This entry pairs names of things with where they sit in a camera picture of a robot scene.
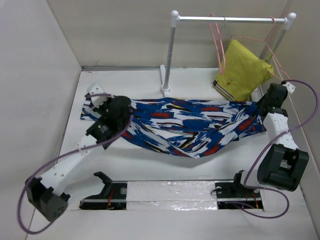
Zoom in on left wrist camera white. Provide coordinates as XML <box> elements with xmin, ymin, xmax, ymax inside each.
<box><xmin>85</xmin><ymin>83</ymin><xmax>111</xmax><ymax>115</ymax></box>

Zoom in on yellow folded garment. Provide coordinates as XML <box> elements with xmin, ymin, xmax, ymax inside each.
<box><xmin>213</xmin><ymin>39</ymin><xmax>274</xmax><ymax>102</ymax></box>

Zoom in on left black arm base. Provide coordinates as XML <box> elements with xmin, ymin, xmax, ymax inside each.
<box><xmin>79</xmin><ymin>171</ymin><xmax>128</xmax><ymax>211</ymax></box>

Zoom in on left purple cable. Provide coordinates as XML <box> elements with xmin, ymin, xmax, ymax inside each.
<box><xmin>16</xmin><ymin>92</ymin><xmax>135</xmax><ymax>235</ymax></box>

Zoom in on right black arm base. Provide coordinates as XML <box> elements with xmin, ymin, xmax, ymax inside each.
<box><xmin>210</xmin><ymin>173</ymin><xmax>264</xmax><ymax>210</ymax></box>

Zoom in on blue white red patterned trousers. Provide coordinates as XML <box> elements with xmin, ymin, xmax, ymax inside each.
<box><xmin>79</xmin><ymin>97</ymin><xmax>267</xmax><ymax>160</ymax></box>

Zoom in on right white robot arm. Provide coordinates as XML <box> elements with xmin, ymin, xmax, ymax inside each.
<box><xmin>253</xmin><ymin>81</ymin><xmax>309</xmax><ymax>192</ymax></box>

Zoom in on pink wire hanger right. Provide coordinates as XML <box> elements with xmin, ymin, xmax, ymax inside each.
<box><xmin>231</xmin><ymin>12</ymin><xmax>297</xmax><ymax>81</ymax></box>

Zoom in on white metal clothes rack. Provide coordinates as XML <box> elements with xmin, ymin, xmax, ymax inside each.
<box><xmin>160</xmin><ymin>10</ymin><xmax>290</xmax><ymax>97</ymax></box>

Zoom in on pink wire hanger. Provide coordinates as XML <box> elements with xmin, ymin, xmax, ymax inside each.
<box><xmin>208</xmin><ymin>22</ymin><xmax>226</xmax><ymax>75</ymax></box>
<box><xmin>231</xmin><ymin>12</ymin><xmax>297</xmax><ymax>81</ymax></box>

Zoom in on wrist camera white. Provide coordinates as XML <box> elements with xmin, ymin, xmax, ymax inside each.
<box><xmin>281</xmin><ymin>80</ymin><xmax>296</xmax><ymax>96</ymax></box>
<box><xmin>85</xmin><ymin>83</ymin><xmax>111</xmax><ymax>115</ymax></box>

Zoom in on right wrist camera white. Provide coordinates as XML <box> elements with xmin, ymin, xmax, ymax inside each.
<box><xmin>281</xmin><ymin>80</ymin><xmax>296</xmax><ymax>96</ymax></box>

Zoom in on pink wire hanger left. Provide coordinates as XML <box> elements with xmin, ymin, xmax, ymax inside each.
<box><xmin>208</xmin><ymin>22</ymin><xmax>226</xmax><ymax>75</ymax></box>

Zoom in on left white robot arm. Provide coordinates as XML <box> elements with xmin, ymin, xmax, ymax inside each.
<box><xmin>25</xmin><ymin>96</ymin><xmax>133</xmax><ymax>222</ymax></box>

